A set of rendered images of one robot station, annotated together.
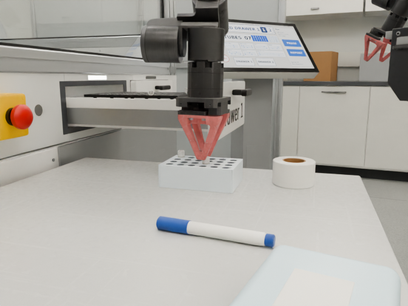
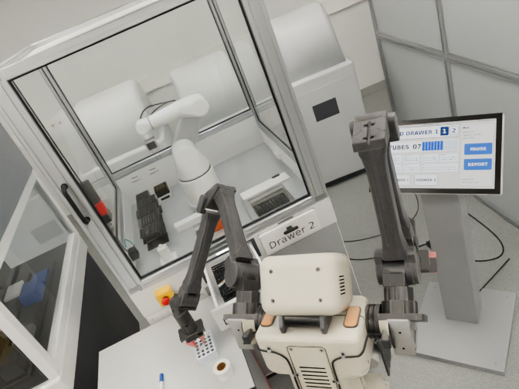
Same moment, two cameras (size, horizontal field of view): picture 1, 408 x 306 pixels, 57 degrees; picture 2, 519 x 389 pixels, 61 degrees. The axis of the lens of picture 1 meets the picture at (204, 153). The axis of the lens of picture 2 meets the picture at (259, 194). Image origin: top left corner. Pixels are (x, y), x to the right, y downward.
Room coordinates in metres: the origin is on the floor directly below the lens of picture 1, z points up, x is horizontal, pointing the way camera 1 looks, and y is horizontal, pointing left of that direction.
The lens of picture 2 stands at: (0.52, -1.40, 2.08)
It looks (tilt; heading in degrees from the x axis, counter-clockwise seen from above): 29 degrees down; 68
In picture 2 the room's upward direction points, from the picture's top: 23 degrees counter-clockwise
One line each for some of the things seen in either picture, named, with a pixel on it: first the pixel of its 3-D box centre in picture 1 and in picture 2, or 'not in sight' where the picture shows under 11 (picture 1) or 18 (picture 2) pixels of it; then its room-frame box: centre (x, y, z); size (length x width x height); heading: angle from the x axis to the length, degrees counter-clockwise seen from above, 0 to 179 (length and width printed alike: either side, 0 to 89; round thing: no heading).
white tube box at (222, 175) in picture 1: (201, 172); (205, 347); (0.62, 0.00, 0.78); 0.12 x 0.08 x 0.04; 73
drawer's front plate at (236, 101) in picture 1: (229, 106); (248, 304); (0.84, -0.06, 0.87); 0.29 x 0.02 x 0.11; 164
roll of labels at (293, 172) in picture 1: (293, 172); (223, 370); (0.62, -0.15, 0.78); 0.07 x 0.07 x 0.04
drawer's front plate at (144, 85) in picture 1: (153, 97); (290, 231); (1.24, 0.16, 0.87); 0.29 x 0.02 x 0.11; 164
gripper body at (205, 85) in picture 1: (205, 85); (188, 326); (0.61, 0.00, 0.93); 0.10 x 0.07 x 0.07; 164
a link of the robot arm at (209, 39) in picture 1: (202, 45); (181, 315); (0.61, 0.00, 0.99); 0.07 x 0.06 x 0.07; 82
